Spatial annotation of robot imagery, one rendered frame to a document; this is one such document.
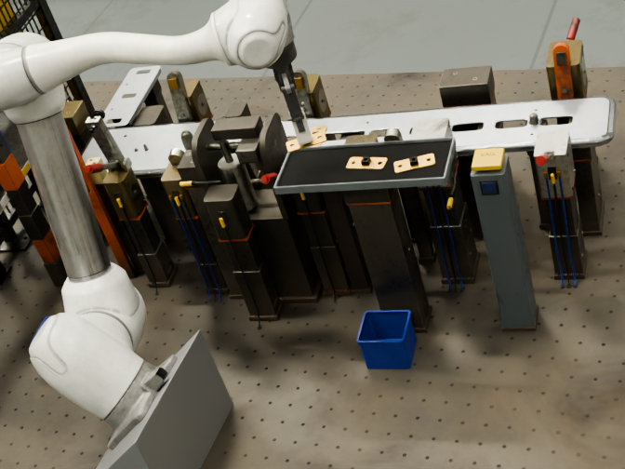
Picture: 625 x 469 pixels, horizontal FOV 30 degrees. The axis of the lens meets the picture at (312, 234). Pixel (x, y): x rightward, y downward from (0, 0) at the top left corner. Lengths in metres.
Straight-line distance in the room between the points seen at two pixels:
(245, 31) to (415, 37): 3.14
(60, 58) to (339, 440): 0.98
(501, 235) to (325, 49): 2.91
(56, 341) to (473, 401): 0.89
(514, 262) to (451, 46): 2.63
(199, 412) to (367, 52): 2.87
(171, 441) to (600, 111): 1.20
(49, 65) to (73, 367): 0.62
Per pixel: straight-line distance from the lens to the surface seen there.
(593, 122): 2.70
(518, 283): 2.55
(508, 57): 4.89
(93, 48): 2.32
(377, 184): 2.38
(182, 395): 2.48
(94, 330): 2.52
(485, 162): 2.36
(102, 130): 2.82
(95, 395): 2.49
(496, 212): 2.42
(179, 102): 3.11
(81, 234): 2.61
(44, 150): 2.56
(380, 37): 5.23
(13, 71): 2.36
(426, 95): 3.46
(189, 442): 2.53
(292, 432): 2.58
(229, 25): 2.10
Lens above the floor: 2.56
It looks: 37 degrees down
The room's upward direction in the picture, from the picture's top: 19 degrees counter-clockwise
